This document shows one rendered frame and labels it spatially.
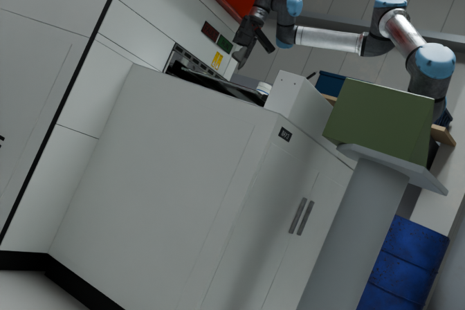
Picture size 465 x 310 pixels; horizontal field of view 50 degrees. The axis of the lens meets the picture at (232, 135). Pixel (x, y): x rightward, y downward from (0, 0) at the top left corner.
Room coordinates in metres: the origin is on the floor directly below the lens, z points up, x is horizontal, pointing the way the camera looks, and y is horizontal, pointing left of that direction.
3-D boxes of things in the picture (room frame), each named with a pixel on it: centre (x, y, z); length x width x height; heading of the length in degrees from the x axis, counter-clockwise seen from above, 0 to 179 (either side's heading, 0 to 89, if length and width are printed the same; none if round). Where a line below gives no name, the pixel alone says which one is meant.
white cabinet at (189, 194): (2.03, -0.09, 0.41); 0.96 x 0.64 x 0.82; 149
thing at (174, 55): (2.11, 0.23, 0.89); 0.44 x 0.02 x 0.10; 149
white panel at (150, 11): (1.97, 0.33, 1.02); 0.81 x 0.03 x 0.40; 149
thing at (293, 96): (1.77, -0.24, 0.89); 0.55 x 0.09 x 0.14; 149
